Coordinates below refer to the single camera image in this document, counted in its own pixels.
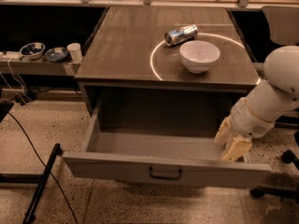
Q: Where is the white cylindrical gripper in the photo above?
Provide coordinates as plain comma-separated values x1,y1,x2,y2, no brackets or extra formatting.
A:
214,98,274,161

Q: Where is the grey top drawer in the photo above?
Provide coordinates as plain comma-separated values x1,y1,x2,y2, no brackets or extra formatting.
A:
64,93,271,188

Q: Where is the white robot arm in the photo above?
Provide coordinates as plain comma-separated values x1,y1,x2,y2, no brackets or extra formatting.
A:
214,46,299,161

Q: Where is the grey drawer cabinet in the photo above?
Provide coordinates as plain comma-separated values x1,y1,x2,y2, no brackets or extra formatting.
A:
76,6,259,135

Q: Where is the black office chair base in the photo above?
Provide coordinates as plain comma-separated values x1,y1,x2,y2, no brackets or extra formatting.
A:
249,131,299,203

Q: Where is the white ceramic bowl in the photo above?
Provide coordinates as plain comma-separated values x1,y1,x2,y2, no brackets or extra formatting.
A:
179,40,221,74

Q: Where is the crushed silver blue can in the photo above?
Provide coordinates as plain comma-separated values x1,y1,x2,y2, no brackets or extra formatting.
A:
164,24,198,46

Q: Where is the white paper cup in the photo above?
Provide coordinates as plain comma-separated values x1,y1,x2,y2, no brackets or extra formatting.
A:
66,43,82,63

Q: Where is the blue white bowl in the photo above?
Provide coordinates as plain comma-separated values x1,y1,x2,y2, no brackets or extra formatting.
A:
20,42,45,60

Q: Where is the grey side shelf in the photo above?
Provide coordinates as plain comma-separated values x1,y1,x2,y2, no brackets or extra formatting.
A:
0,59,79,77

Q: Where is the black metal stand leg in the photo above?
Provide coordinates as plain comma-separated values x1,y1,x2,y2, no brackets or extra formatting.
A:
0,144,62,224

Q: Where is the white power strip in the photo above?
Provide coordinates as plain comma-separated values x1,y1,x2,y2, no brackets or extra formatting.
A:
0,51,21,60

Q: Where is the black floor cable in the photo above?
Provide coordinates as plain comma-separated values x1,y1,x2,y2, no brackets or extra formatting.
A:
7,110,78,224

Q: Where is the white hanging cable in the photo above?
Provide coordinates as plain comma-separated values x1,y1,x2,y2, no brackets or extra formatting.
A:
0,59,32,105

